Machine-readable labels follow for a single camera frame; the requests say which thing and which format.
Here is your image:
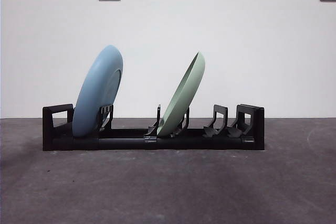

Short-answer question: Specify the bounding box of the green plate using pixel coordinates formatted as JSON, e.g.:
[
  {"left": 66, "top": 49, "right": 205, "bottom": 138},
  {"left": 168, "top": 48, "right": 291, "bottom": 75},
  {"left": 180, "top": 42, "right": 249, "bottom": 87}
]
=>
[{"left": 156, "top": 51, "right": 206, "bottom": 137}]

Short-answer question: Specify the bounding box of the blue plate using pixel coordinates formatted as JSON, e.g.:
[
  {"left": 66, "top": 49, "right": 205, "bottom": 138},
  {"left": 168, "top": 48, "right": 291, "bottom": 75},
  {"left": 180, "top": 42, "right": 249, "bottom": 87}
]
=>
[{"left": 71, "top": 44, "right": 124, "bottom": 138}]

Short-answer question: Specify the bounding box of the black plate rack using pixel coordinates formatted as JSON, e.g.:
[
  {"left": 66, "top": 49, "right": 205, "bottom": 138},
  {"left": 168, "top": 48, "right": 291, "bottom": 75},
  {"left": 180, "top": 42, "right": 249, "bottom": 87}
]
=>
[{"left": 42, "top": 103, "right": 266, "bottom": 152}]

